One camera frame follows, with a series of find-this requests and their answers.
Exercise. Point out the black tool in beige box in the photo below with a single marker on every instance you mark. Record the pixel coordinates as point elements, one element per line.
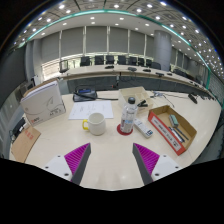
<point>142,103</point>

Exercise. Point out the clear plastic water bottle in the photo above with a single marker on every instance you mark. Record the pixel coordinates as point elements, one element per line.
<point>128,116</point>

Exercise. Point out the white power strip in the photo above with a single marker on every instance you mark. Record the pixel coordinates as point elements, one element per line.
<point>144,128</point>

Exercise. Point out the open red-sided cardboard box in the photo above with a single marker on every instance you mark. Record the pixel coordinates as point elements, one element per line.
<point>163,131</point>

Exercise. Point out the small open beige box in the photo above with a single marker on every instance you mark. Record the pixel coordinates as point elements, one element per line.
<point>133,91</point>

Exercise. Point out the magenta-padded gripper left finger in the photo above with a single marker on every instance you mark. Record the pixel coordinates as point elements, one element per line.
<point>76,160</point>

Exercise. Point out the dark standing monitor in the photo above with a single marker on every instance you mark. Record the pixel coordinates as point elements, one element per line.
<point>64,66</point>

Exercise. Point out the flat round red coaster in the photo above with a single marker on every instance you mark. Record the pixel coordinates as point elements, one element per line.
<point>119,130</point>

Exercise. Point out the white paper sheet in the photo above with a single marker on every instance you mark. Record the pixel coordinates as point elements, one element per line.
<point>90,109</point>

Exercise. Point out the black desk conference unit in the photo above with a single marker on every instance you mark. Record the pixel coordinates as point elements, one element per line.
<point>84,95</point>

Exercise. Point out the flat brown cardboard piece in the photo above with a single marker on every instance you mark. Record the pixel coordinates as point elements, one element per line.
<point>25,143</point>

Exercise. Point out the large white cardboard box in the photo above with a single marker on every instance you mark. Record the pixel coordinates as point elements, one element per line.
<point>43,105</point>

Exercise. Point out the row of black office chairs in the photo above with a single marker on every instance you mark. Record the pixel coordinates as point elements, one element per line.
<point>121,60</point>

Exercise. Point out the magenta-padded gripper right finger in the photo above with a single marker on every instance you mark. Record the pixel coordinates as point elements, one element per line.
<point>148,160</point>

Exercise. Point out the group of ceiling lights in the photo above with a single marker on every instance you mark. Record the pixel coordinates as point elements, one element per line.
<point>116,6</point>

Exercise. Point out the small teal block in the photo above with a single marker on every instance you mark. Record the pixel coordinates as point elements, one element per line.
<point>173,120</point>

